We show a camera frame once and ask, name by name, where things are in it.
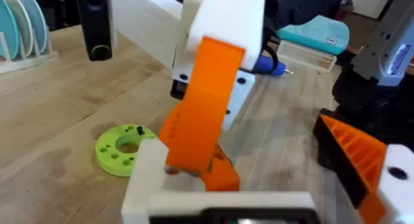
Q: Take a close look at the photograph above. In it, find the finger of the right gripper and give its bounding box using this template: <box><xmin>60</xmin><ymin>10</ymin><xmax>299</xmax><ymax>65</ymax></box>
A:
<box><xmin>170</xmin><ymin>0</ymin><xmax>257</xmax><ymax>131</ymax></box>
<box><xmin>158</xmin><ymin>0</ymin><xmax>266</xmax><ymax>176</ymax></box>

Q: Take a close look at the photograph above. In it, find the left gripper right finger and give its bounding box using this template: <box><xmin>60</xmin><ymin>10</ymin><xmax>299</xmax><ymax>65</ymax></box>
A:
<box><xmin>312</xmin><ymin>113</ymin><xmax>414</xmax><ymax>224</ymax></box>

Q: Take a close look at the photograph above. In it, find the left gripper left finger bare white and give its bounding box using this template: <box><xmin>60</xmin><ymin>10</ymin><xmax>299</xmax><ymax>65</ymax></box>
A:
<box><xmin>121</xmin><ymin>139</ymin><xmax>169</xmax><ymax>224</ymax></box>

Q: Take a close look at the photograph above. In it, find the teal soft bag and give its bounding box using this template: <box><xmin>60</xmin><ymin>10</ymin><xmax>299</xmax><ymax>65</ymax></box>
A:
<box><xmin>276</xmin><ymin>15</ymin><xmax>351</xmax><ymax>56</ymax></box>

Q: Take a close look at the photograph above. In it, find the green disc with holes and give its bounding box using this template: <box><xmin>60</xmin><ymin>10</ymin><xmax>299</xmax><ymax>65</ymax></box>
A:
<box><xmin>94</xmin><ymin>124</ymin><xmax>159</xmax><ymax>178</ymax></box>

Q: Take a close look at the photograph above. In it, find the clear plastic box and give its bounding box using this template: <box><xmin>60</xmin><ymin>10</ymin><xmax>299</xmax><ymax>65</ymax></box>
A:
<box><xmin>277</xmin><ymin>39</ymin><xmax>338</xmax><ymax>73</ymax></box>

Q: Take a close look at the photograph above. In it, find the black cylinder device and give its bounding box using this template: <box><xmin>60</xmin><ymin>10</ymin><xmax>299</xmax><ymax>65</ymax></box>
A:
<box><xmin>75</xmin><ymin>0</ymin><xmax>114</xmax><ymax>62</ymax></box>

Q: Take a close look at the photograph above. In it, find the white plate rack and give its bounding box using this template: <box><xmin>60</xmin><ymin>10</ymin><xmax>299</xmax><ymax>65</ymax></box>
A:
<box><xmin>0</xmin><ymin>26</ymin><xmax>61</xmax><ymax>74</ymax></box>

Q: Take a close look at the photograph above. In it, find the light blue plate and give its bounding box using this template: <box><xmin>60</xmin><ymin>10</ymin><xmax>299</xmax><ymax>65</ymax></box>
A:
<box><xmin>17</xmin><ymin>0</ymin><xmax>49</xmax><ymax>54</ymax></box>

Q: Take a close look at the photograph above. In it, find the pale white plate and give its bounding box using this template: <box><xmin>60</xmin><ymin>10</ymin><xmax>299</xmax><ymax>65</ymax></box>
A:
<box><xmin>3</xmin><ymin>0</ymin><xmax>34</xmax><ymax>58</ymax></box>

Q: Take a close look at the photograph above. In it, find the teal plate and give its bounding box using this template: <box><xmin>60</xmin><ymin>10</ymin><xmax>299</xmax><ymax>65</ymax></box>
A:
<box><xmin>0</xmin><ymin>0</ymin><xmax>20</xmax><ymax>60</ymax></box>

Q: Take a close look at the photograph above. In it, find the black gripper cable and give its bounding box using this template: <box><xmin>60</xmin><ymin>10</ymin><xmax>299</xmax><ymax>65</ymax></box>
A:
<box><xmin>262</xmin><ymin>25</ymin><xmax>280</xmax><ymax>71</ymax></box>

